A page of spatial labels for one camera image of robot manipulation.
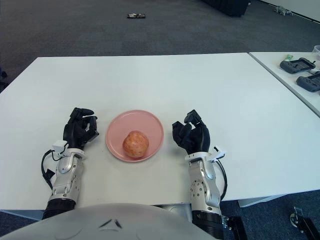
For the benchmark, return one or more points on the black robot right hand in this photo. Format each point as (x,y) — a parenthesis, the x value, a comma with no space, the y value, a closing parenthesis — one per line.
(195,140)

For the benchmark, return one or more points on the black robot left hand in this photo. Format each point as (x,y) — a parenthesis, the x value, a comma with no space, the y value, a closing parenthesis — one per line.
(77,131)

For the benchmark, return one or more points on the red yellow apple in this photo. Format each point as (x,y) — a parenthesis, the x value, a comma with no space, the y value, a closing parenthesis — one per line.
(135,145)

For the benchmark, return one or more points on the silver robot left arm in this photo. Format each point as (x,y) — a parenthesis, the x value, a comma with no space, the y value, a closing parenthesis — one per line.
(65,175)

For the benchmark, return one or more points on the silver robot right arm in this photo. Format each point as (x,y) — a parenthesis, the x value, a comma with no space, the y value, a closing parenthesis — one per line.
(203,182)

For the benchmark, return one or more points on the pink round plate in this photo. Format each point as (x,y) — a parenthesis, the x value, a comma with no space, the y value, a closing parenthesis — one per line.
(150,125)

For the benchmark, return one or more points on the grey robot torso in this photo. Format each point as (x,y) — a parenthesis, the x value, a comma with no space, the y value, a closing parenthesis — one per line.
(100,222)

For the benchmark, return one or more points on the green small packet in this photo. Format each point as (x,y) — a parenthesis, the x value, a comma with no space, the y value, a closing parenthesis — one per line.
(289,57)

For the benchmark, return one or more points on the grey handheld controller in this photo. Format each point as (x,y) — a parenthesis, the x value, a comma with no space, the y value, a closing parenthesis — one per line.
(310,83)
(296,66)

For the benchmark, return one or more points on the small dark floor object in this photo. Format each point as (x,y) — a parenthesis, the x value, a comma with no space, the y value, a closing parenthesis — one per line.
(136,15)

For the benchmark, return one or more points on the black box furniture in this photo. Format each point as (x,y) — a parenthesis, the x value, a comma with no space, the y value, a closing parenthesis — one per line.
(226,7)

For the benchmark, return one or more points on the black caster wheel stand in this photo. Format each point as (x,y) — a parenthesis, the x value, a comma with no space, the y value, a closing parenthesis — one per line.
(303,222)

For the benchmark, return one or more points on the clear plastic cup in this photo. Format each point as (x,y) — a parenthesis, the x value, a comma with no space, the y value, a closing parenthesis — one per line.
(317,50)

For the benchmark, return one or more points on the grey floor clutter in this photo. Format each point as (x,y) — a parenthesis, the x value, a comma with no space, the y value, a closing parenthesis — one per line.
(283,10)

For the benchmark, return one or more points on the black metal bracket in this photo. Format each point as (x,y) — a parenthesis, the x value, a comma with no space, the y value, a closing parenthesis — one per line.
(236,228)

